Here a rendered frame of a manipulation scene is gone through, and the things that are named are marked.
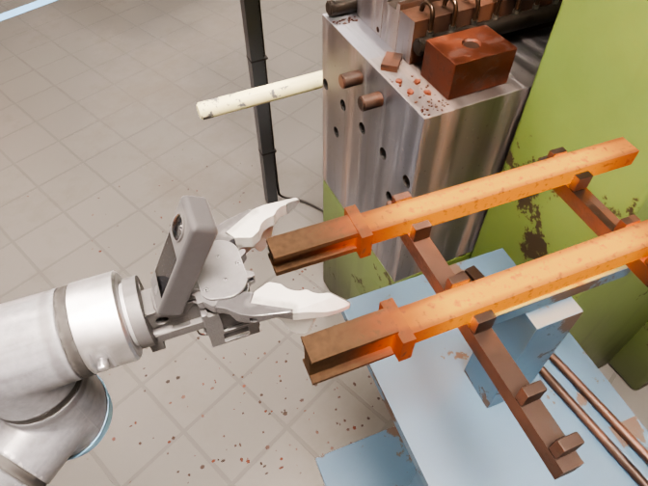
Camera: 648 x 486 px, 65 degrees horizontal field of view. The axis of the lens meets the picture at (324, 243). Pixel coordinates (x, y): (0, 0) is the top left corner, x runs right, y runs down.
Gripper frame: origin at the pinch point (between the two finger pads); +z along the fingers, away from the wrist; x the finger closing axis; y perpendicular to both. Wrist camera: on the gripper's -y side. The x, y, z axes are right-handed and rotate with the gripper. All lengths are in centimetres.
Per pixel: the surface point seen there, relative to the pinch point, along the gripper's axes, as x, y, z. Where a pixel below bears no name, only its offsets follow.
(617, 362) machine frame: -1, 96, 92
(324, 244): 1.0, -1.1, -0.4
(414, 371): 6.3, 26.3, 11.2
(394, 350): 13.2, 1.3, 1.8
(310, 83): -82, 37, 28
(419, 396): 9.9, 26.3, 10.3
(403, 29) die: -42, 3, 31
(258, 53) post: -102, 38, 20
